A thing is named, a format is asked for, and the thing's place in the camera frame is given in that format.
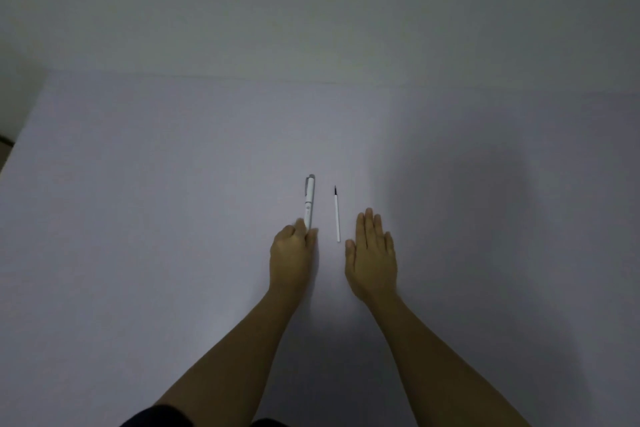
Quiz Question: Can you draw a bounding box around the person's left hand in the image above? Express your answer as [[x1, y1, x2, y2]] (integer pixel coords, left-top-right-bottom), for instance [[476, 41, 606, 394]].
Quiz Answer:
[[269, 218, 319, 294]]

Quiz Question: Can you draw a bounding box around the person's right hand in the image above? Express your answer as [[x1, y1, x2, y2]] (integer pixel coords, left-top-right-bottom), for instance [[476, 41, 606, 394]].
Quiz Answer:
[[344, 208, 399, 303]]

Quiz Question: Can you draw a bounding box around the white pen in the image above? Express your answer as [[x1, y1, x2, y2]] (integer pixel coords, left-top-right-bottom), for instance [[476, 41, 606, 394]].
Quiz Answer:
[[302, 173, 317, 233]]

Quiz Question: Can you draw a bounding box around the person's right forearm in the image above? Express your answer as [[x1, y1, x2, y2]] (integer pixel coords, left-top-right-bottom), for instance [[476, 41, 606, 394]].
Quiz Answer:
[[364, 292, 532, 427]]

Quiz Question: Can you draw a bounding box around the person's left forearm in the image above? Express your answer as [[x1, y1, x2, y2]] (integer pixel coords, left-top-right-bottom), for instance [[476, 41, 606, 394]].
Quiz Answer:
[[154, 289, 312, 427]]

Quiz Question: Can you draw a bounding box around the person's dark clothing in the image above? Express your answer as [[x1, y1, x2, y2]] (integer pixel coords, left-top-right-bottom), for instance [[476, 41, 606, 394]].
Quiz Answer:
[[119, 404, 292, 427]]

